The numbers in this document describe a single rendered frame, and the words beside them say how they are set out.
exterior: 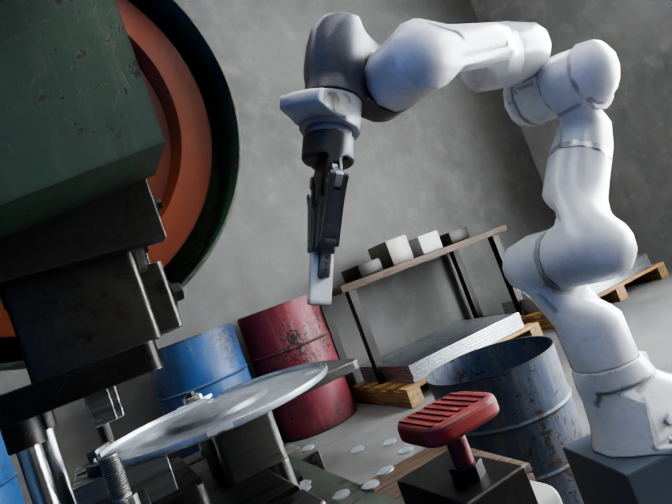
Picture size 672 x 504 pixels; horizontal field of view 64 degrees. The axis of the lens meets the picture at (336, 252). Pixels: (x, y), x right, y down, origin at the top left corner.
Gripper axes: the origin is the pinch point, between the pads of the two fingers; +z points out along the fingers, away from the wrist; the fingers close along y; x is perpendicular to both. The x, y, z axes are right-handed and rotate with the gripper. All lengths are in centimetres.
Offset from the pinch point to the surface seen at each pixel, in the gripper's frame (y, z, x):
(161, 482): -7.5, 23.9, 17.7
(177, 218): 34.8, -14.2, 19.6
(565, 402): 66, 19, -94
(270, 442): -3.5, 20.5, 5.8
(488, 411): -33.2, 13.6, -4.4
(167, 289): -4.2, 3.6, 19.4
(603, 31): 265, -280, -311
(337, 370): -4.2, 11.8, -1.7
